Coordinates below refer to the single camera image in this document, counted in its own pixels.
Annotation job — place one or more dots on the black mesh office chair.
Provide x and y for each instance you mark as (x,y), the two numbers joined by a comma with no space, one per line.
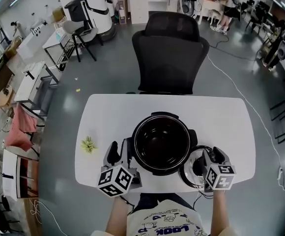
(169,58)

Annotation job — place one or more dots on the white power strip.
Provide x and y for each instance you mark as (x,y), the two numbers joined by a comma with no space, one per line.
(280,175)

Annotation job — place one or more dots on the grey backpack rig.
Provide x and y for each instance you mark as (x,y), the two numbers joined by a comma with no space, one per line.
(189,5)

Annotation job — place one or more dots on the black pressure cooker pot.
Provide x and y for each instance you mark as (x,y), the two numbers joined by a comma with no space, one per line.
(162,141)

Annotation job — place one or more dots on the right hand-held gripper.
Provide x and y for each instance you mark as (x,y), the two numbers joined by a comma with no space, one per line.
(221,178)

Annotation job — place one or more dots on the white and black service robot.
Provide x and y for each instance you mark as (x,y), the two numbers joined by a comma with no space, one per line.
(98,11)

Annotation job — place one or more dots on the person's right forearm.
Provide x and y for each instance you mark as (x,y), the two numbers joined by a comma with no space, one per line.
(221,210)

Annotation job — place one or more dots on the white cabinet brown drawers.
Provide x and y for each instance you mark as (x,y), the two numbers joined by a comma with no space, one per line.
(9,173)

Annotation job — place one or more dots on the wooden floor board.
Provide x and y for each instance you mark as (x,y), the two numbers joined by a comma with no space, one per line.
(33,220)

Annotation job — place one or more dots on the person's dark trousers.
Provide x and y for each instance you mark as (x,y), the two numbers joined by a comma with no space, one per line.
(157,200)

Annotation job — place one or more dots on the person's left forearm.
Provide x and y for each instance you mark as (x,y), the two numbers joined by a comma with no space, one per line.
(116,217)

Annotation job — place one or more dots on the white table grey drawer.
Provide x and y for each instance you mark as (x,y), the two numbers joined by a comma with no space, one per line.
(30,82)

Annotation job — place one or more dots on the white shelf cabinet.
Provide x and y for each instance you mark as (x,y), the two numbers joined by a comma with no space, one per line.
(140,6)

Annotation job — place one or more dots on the pink cloth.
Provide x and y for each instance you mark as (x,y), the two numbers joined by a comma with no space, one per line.
(20,129)

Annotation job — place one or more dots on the white vanity table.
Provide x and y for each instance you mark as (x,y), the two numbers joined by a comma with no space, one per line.
(211,6)

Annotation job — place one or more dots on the cardboard box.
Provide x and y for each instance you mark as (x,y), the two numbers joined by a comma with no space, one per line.
(13,48)
(58,13)

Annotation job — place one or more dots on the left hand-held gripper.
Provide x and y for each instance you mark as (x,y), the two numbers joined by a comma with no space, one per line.
(115,181)

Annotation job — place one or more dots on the pressure cooker lid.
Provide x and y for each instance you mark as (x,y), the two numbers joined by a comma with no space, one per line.
(189,171)

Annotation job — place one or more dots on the tall wooden display box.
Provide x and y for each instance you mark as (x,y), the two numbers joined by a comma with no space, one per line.
(122,6)

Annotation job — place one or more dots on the brown wooden desk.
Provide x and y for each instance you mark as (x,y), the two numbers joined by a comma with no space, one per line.
(2,76)

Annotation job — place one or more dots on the grey chair black legs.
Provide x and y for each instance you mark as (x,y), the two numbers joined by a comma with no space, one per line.
(83,32)

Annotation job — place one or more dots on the small green succulent plant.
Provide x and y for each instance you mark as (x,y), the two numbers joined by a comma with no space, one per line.
(89,145)

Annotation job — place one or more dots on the long white counter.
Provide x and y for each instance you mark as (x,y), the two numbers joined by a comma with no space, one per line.
(34,42)

